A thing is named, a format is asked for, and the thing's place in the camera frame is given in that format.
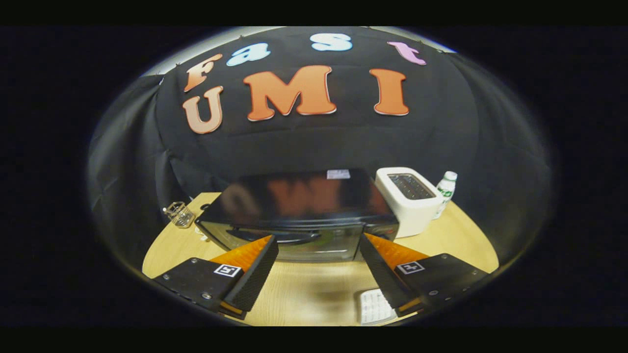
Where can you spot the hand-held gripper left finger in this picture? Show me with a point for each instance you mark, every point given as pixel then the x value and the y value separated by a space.
pixel 255 277

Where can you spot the white bottle with green label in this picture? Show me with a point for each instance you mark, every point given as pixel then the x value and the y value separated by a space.
pixel 445 189

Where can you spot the white rectangular tray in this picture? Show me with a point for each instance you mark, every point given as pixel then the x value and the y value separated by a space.
pixel 373 306

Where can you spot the white pop-up toaster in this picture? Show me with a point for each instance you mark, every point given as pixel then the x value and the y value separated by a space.
pixel 412 215

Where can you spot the black toaster oven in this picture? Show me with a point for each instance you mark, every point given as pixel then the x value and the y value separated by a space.
pixel 294 196

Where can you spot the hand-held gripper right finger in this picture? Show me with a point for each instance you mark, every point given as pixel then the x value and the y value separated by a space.
pixel 380 274

